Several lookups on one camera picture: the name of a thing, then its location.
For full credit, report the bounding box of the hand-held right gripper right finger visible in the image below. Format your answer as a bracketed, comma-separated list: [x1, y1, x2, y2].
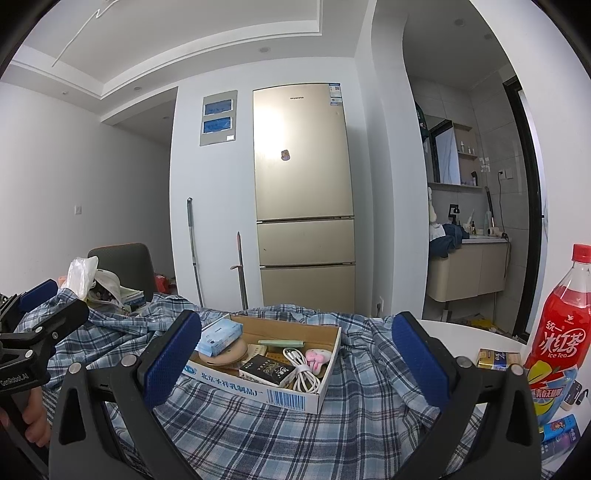
[392, 311, 542, 480]

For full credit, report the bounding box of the bathroom wall shelf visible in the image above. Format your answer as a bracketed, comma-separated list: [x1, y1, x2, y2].
[452, 124, 478, 188]

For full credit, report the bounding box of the round beige tape roll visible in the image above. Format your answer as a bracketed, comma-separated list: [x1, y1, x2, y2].
[199, 339, 250, 370]

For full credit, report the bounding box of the grey wall electrical panel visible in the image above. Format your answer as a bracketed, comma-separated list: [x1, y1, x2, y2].
[199, 90, 238, 147]

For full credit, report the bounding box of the person's left hand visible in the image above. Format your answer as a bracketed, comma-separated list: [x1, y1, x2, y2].
[21, 391, 51, 448]

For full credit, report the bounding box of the cream plush toy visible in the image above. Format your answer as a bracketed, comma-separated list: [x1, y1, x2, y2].
[427, 187, 439, 241]

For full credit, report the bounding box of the gold three-door refrigerator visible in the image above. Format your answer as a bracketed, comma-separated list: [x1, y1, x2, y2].
[252, 82, 357, 319]

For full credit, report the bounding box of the red iced tea bottle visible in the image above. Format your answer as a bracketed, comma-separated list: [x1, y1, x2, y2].
[524, 243, 591, 425]

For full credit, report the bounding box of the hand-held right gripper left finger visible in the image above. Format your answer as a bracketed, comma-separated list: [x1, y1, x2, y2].
[48, 309, 202, 480]

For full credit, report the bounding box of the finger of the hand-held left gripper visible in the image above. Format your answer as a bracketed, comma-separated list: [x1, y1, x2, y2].
[0, 299, 90, 358]
[18, 278, 59, 312]

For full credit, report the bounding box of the small white black device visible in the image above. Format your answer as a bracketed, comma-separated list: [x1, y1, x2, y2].
[563, 381, 591, 409]

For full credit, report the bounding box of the blue white tissue pack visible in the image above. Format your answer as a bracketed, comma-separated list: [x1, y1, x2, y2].
[194, 318, 244, 357]

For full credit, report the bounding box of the blue printed packet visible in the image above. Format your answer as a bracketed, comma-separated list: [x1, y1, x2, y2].
[539, 414, 581, 467]

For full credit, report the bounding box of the dark blue garment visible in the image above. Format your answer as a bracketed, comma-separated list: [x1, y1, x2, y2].
[429, 224, 471, 259]

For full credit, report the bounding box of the blue plaid shirt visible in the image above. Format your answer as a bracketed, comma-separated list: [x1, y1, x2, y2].
[14, 288, 490, 480]

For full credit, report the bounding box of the stack of booklets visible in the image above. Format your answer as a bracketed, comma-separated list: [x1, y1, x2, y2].
[117, 285, 145, 312]

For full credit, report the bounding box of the frosted glass sliding door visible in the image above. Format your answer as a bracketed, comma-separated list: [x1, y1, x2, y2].
[503, 76, 550, 340]

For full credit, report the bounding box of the gold snack packet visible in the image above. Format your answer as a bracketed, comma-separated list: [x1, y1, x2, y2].
[477, 348, 523, 371]

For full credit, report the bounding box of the grey chair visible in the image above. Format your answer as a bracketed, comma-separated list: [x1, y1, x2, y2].
[88, 243, 155, 303]

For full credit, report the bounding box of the bathroom mirror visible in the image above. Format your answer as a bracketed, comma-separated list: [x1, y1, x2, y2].
[425, 115, 460, 185]

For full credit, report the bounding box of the small black box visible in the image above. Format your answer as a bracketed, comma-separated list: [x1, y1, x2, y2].
[239, 354, 296, 387]

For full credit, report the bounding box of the shallow cardboard box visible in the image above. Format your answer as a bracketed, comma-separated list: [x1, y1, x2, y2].
[182, 315, 342, 413]

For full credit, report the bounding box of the white cable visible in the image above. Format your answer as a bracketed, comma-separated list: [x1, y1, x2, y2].
[283, 347, 322, 393]

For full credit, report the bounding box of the clear plastic bag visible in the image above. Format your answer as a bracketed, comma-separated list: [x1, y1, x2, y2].
[67, 256, 125, 308]

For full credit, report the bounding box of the beige vanity cabinet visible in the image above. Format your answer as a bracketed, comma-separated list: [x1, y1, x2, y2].
[427, 241, 511, 303]

